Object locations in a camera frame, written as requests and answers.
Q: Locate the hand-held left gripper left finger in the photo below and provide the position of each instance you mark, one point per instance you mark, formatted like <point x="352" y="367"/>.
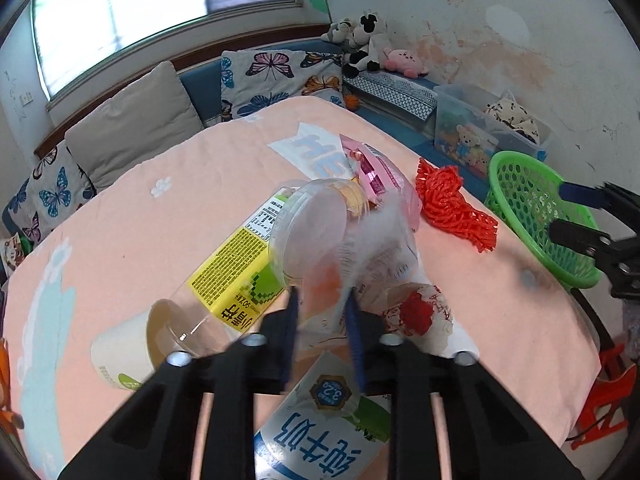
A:
<point x="290" y="332"/>

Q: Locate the crumpled red print paper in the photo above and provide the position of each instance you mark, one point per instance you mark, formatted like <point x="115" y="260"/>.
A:
<point x="417" y="310"/>

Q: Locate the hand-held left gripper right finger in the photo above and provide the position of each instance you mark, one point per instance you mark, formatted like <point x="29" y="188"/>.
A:
<point x="355" y="342"/>

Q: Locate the black white patterned cloth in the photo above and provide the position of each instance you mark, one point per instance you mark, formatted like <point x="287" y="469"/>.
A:
<point x="395" y="94"/>

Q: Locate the beige pillow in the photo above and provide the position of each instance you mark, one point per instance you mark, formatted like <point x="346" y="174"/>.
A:
<point x="135" y="125"/>

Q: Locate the orange plastic object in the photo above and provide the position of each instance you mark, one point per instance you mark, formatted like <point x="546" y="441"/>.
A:
<point x="7" y="390"/>

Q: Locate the white wall switch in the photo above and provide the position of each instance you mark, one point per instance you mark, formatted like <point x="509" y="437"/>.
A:
<point x="26" y="99"/>

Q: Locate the pink snack wrapper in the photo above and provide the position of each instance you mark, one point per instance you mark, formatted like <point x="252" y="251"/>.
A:
<point x="382" y="175"/>

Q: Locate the black white cow plush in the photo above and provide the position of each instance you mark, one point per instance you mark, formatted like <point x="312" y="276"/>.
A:
<point x="367" y="40"/>

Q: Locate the blue white milk carton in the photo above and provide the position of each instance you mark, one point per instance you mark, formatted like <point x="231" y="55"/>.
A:
<point x="315" y="430"/>

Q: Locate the cream spotted cloth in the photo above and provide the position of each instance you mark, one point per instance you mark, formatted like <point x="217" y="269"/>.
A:
<point x="512" y="117"/>

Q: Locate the small orange ball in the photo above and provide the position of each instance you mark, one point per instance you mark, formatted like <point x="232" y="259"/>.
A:
<point x="352" y="102"/>

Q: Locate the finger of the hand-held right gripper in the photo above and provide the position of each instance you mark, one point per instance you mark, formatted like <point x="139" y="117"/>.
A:
<point x="575" y="235"/>
<point x="580" y="195"/>

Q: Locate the blue sofa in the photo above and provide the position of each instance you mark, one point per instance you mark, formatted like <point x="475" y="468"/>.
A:
<point x="202" y="87"/>

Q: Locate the orange plastic stool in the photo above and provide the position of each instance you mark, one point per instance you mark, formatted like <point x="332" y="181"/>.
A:
<point x="602" y="395"/>

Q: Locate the green plastic basket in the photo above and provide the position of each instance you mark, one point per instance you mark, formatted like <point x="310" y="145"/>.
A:
<point x="537" y="210"/>

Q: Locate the cream dog plush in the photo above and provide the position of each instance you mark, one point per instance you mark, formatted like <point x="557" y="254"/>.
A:
<point x="337" y="30"/>

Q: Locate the red foam fruit net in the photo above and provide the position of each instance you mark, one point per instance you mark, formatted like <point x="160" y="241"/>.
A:
<point x="450" y="205"/>

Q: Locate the window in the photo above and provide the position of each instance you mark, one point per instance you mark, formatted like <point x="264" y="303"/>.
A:
<point x="150" y="5"/>

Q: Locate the clear plastic storage box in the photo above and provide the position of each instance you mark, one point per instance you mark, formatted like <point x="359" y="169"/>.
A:
<point x="450" y="110"/>

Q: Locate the grey cloth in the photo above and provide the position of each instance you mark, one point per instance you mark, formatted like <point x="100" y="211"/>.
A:
<point x="631" y="320"/>

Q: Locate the colourful printed bag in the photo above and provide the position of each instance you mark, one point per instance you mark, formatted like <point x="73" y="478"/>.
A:
<point x="11" y="252"/>

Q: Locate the white paper cup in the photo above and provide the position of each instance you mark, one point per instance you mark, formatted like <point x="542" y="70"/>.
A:
<point x="120" y="355"/>

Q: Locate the pink plush toy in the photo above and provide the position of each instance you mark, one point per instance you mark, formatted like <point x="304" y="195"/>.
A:
<point x="405" y="62"/>

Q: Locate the white butterfly pillow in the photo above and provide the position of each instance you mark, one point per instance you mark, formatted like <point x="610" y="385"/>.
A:
<point x="52" y="190"/>
<point x="270" y="77"/>

